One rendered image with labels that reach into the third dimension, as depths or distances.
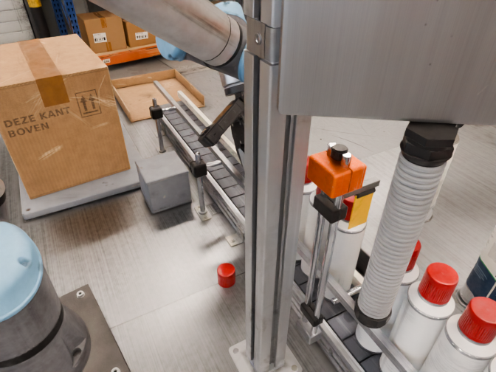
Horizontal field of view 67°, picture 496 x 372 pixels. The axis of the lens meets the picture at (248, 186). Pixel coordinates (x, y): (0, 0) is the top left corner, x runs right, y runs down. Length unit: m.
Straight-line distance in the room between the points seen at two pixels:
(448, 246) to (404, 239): 0.50
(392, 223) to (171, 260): 0.55
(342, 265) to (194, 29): 0.39
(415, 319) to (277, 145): 0.27
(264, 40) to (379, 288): 0.23
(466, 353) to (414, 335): 0.07
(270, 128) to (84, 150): 0.70
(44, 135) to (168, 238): 0.35
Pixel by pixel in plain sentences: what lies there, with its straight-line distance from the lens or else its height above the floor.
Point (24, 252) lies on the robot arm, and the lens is 0.52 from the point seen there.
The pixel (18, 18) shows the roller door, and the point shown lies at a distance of 4.72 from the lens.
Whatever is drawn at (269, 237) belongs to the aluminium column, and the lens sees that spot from 0.40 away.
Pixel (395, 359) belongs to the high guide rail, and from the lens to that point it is 0.54.
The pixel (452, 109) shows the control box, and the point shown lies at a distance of 0.28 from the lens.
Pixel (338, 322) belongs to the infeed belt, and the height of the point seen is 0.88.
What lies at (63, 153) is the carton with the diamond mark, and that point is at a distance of 0.96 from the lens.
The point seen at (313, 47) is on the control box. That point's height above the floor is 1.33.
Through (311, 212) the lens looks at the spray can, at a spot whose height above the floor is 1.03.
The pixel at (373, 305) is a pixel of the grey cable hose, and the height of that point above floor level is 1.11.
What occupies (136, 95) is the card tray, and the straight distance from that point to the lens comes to 1.48.
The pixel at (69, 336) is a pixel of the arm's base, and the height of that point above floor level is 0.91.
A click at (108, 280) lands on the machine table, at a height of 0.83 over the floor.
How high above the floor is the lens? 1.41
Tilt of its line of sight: 37 degrees down
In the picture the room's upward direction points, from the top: straight up
